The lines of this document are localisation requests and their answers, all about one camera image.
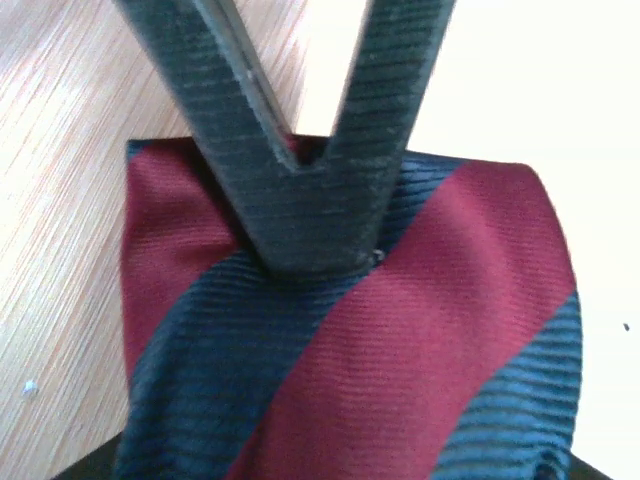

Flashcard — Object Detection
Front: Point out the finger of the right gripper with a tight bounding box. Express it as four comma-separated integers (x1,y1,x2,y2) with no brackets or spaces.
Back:
294,1,454,275
118,1,300,273

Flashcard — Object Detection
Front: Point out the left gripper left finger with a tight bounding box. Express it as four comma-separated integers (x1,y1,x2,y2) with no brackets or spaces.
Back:
52,434,121,480

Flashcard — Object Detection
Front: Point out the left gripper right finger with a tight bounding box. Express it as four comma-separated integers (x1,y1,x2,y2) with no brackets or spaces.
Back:
569,454,612,480

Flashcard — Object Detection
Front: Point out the red navy striped tie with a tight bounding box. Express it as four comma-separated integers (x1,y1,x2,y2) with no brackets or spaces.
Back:
114,138,582,479

